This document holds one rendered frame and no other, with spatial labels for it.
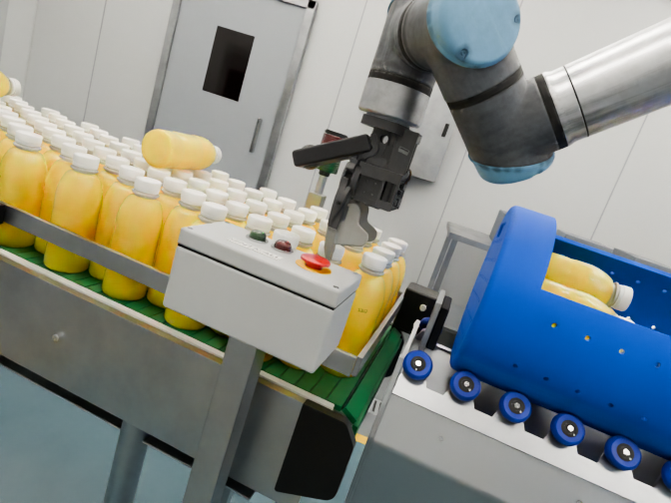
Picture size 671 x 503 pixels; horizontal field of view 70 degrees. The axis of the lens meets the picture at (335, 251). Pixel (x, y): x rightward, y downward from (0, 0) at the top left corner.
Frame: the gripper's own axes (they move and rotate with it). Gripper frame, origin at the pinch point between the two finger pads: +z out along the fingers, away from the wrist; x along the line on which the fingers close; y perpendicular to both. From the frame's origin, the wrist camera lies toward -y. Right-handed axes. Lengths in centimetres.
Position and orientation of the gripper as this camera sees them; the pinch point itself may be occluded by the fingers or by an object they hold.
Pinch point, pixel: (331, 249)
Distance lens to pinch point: 71.3
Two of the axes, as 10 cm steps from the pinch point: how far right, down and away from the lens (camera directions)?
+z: -3.0, 9.3, 2.2
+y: 9.1, 3.5, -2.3
